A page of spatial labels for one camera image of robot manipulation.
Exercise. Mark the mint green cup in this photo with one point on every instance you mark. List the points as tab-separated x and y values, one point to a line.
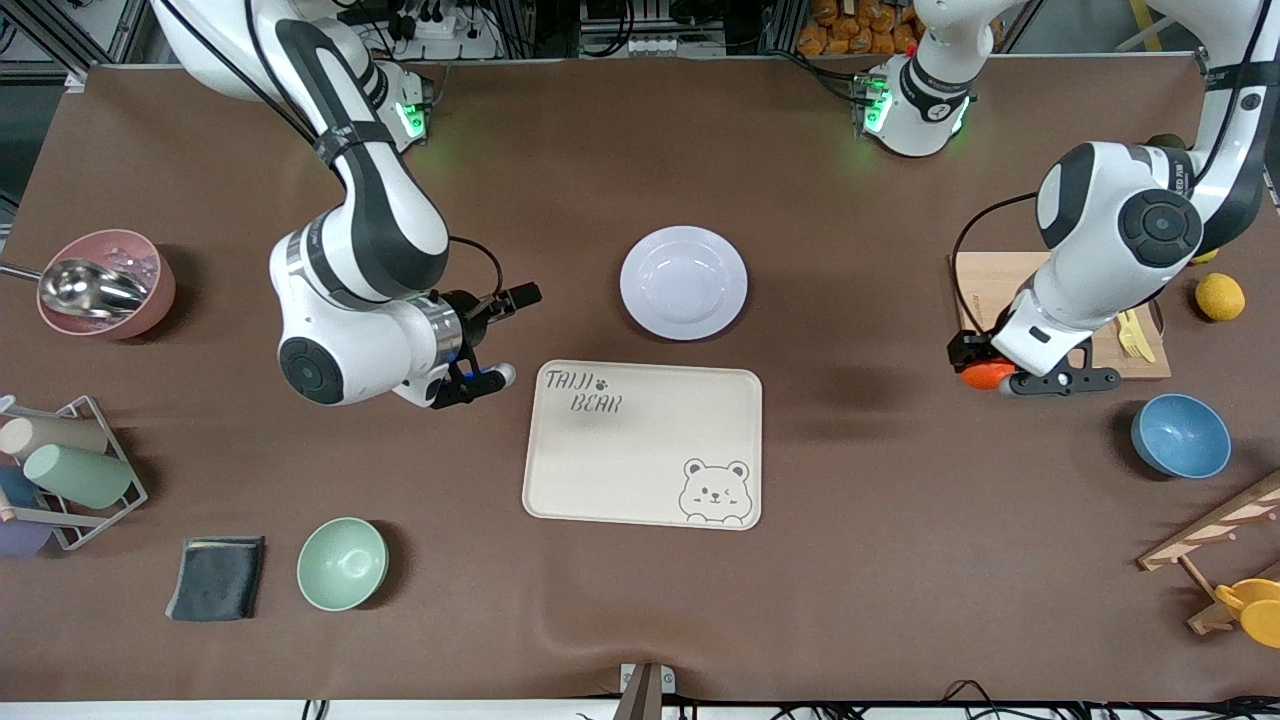
80	475

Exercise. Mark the white power strip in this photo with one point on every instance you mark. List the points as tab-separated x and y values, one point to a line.
450	32

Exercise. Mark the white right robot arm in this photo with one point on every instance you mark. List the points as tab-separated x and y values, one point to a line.
380	230

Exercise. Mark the dark green lime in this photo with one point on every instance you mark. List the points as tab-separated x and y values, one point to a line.
1165	140

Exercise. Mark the yellow lemon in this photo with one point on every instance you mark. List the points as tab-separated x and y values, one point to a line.
1220	297
1205	257

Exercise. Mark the yellow mug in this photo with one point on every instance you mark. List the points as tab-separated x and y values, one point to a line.
1262	615

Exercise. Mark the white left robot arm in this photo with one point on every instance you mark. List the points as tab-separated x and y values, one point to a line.
1100	240

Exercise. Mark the wooden drying rack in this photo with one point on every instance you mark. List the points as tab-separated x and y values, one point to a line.
1200	535

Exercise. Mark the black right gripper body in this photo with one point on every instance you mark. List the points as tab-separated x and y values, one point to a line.
468	309

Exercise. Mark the pale lilac round plate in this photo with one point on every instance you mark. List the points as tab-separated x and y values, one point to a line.
684	283

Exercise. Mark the cream bear print tray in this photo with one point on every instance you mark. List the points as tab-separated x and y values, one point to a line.
640	470

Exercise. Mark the dark grey folded cloth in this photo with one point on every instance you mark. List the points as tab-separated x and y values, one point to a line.
215	580

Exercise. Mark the metal scoop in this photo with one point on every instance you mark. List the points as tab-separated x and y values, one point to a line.
85	287

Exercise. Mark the aluminium frame profile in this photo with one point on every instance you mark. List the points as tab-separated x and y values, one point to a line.
128	30

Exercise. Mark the wooden cutting board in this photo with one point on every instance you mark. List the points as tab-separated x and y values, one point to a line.
1000	280

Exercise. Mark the blue cup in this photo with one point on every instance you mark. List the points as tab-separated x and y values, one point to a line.
15	487

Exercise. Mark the beige cup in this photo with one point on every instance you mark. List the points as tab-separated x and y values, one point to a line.
55	437

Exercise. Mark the white terminal block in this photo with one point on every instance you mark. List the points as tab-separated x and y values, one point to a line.
650	45

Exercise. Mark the mint green bowl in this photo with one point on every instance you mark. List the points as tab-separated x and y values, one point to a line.
342	563

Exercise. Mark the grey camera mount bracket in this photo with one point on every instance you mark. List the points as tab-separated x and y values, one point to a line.
640	695

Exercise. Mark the yellow plastic fork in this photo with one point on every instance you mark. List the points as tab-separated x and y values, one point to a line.
1127	335

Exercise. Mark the blue bowl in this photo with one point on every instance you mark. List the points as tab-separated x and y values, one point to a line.
1180	437

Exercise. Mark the clear ice cubes pile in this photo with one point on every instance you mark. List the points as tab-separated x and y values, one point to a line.
135	265

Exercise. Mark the orange toy bread pile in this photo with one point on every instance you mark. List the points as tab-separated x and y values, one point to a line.
850	35

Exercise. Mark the orange fruit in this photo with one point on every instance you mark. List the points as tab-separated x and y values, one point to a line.
987	378

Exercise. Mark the pink bowl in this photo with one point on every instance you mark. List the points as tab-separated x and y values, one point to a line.
152	302

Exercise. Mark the purple cup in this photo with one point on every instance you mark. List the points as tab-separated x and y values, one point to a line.
20	537

